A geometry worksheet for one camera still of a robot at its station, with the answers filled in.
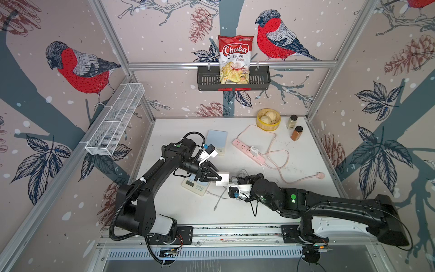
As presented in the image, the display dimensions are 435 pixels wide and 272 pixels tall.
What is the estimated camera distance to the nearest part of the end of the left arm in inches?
25.5

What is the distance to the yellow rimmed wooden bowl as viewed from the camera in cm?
113

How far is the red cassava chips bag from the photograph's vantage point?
858 mm

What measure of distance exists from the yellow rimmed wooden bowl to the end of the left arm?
0.59m
